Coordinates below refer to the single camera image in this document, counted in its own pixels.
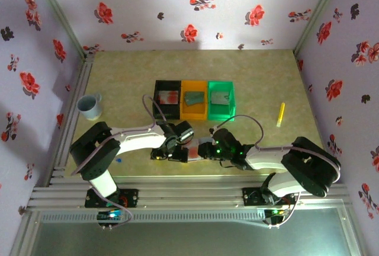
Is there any lavender right arm cable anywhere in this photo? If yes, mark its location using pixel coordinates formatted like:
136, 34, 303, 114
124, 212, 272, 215
210, 115, 341, 229

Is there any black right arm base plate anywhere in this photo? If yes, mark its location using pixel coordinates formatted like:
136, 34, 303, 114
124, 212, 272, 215
242, 187, 297, 208

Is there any silver card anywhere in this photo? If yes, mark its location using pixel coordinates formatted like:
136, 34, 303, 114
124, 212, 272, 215
210, 91, 230, 106

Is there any yellow marker pen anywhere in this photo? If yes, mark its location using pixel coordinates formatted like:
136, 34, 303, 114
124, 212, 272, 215
276, 102, 286, 127

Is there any aluminium frame rail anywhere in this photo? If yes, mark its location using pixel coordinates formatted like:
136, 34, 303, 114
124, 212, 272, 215
26, 174, 350, 212

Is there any aluminium side rail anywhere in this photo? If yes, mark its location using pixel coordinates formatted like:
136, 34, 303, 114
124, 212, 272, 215
49, 53, 96, 180

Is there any controller board green light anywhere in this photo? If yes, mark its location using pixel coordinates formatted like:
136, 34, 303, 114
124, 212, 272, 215
264, 207, 294, 229
97, 208, 125, 229

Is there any green card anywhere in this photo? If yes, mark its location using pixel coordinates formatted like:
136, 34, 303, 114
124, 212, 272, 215
189, 91, 205, 104
184, 92, 202, 107

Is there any black plastic bin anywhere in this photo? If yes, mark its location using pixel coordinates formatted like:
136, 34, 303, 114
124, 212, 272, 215
152, 79, 182, 120

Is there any slotted grey cable duct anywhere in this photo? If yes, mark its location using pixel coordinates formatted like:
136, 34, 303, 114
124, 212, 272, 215
38, 210, 297, 224

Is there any green plastic bin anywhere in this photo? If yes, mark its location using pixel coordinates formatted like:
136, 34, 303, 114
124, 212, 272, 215
206, 81, 237, 121

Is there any orange plastic bin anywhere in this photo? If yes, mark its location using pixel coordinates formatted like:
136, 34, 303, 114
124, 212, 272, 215
179, 80, 208, 121

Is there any aluminium corner post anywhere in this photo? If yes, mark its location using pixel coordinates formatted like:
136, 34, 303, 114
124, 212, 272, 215
29, 0, 89, 58
291, 0, 347, 57

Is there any light blue mug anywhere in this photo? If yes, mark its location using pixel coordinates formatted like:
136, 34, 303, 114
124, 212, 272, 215
76, 92, 103, 121

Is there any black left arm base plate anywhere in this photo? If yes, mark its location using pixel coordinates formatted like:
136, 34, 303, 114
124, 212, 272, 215
85, 188, 139, 209

